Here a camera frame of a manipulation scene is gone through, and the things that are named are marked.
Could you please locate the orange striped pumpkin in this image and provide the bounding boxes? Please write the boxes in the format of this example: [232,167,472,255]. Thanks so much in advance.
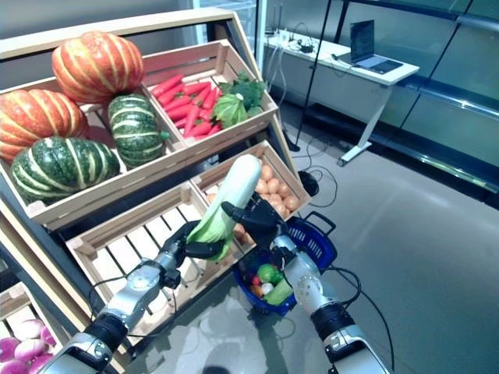
[51,30,145,104]
[0,88,90,163]

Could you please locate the wooden display shelf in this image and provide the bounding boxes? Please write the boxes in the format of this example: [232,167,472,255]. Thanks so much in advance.
[0,7,313,363]

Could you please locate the white desk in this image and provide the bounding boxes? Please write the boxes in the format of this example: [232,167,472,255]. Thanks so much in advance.
[263,33,421,168]

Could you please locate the black round floor base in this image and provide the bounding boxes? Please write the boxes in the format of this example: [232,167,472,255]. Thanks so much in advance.
[298,171,320,198]

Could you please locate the small green lettuce toy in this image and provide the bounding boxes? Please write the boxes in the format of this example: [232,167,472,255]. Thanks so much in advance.
[257,263,285,284]

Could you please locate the purple white turnip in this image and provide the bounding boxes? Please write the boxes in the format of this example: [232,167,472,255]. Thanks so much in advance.
[0,337,20,363]
[27,353,54,374]
[14,338,44,362]
[0,358,28,374]
[13,319,44,340]
[39,326,58,348]

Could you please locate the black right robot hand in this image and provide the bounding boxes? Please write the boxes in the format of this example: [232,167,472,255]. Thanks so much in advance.
[220,194,288,250]

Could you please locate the red vegetables in top crate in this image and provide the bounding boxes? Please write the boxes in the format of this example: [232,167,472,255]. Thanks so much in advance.
[185,120,214,138]

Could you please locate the black looped floor cable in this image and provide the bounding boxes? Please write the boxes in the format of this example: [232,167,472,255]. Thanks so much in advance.
[290,128,340,213]

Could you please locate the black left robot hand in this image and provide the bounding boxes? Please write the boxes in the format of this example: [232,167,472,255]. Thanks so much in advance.
[159,220,233,270]

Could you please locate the black tripod stand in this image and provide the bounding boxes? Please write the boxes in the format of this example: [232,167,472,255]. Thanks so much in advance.
[286,0,332,153]

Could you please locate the small black electronic device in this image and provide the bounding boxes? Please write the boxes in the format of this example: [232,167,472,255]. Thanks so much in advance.
[288,38,317,54]

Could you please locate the dark green leafy greens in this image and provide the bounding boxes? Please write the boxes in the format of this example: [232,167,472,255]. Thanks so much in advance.
[218,72,268,118]

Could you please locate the green striped pumpkin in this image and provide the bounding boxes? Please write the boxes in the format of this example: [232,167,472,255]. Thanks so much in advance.
[108,93,171,168]
[9,136,122,204]

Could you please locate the red carrot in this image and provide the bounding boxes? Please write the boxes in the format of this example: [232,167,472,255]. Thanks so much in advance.
[182,104,200,136]
[157,84,186,106]
[182,80,212,96]
[150,73,184,97]

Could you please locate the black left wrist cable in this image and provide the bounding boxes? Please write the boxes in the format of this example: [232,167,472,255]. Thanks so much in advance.
[88,272,179,338]

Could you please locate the napa cabbage toy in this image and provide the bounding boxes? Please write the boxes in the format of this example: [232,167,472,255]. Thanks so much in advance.
[186,153,263,263]
[264,278,293,306]

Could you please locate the blue plastic shopping basket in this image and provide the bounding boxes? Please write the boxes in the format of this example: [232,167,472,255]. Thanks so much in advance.
[232,211,338,316]

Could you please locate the glass door cabinet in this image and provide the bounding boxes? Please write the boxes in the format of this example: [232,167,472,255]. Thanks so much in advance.
[194,0,266,71]

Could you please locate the round green cabbage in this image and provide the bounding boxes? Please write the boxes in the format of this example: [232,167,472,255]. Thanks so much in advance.
[212,93,250,129]

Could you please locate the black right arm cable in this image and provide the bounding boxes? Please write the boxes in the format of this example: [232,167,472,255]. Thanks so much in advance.
[327,266,395,369]

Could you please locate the open grey laptop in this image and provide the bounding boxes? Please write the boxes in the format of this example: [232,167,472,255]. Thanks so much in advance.
[337,19,405,75]

